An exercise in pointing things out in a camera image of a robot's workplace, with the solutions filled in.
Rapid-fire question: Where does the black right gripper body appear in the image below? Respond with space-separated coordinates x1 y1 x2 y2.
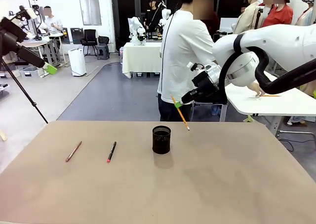
192 71 220 94

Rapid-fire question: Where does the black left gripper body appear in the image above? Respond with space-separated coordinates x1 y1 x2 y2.
0 17 27 59

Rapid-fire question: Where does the black pen pink cap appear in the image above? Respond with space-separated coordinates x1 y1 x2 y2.
106 141 118 163

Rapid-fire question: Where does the reddish brown pencil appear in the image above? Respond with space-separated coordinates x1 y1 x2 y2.
65 141 83 163

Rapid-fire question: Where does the black mesh pen holder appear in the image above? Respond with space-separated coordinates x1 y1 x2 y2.
152 125 171 154

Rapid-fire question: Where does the person's right hand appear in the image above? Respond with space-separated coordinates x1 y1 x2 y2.
249 82 266 98

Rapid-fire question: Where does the grey work desk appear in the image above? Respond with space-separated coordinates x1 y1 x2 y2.
17 40 54 67

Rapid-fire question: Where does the clear plastic storage bin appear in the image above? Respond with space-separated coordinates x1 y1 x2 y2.
19 66 45 78

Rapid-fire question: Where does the black tripod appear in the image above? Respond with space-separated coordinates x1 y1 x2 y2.
0 60 49 124

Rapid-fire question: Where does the seated person in white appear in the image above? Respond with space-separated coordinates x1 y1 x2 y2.
40 5 64 34

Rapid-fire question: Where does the person in white T-shirt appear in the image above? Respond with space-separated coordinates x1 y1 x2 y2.
158 0 220 122

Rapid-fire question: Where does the white air purifier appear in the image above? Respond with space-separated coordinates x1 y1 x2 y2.
68 48 87 77

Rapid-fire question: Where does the dark grey floor panel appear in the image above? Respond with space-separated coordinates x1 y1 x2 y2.
70 28 84 45

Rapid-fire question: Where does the black office chair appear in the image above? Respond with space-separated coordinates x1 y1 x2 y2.
80 29 98 57

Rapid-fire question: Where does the table with white cloth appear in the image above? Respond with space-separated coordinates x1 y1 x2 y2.
122 41 163 79

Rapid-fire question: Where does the mannequin in dark red sweater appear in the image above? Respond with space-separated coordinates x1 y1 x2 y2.
207 11 222 37

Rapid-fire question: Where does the white board on stand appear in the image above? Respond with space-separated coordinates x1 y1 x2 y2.
219 18 239 35

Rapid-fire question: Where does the grey plastic stool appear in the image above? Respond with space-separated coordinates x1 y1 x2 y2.
96 45 111 61

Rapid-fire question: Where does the mannequin in beige coat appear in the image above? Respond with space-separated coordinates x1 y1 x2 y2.
233 0 264 35

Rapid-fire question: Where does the white side table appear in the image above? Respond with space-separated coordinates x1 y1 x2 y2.
224 70 316 138

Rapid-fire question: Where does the small white background robot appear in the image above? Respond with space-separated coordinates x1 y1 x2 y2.
128 16 147 46

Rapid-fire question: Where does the person in black clothes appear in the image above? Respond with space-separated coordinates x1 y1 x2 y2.
144 0 163 35

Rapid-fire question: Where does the person in red shirt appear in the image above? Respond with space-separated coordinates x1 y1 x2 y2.
261 0 294 29

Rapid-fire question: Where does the mannequin with bucket hat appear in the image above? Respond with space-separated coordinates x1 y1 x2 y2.
295 0 316 27

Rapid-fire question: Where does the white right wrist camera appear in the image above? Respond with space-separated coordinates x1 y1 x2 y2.
187 62 218 73

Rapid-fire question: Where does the metal wall cabinet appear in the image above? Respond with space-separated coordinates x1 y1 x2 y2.
79 0 102 26

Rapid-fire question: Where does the black floor cable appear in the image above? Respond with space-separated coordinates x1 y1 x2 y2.
277 135 294 152

